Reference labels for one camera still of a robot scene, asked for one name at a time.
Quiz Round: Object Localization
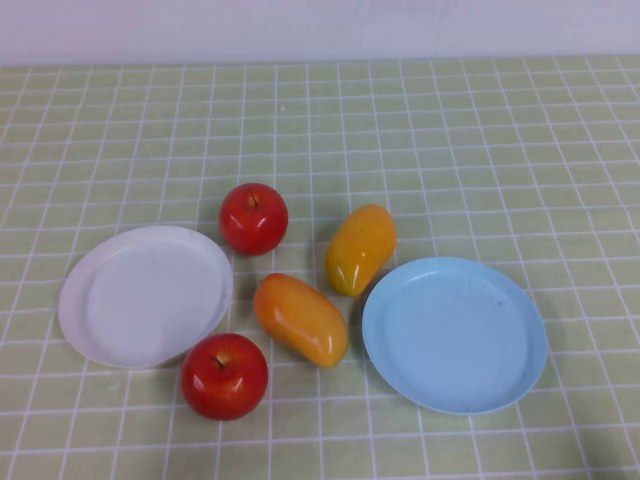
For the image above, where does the green checkered tablecloth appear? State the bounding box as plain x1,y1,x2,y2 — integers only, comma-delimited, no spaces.
0,54,640,480

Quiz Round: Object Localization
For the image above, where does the red apple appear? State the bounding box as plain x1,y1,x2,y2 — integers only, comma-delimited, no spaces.
218,182,290,257
180,332,270,422

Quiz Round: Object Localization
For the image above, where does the yellow orange mango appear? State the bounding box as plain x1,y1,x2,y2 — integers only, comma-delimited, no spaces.
253,272,350,370
324,203,399,299

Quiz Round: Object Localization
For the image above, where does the white round plate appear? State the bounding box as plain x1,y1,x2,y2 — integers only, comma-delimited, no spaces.
57,224,235,370

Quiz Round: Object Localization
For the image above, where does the light blue round plate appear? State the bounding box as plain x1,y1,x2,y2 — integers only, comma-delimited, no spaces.
361,256,549,416

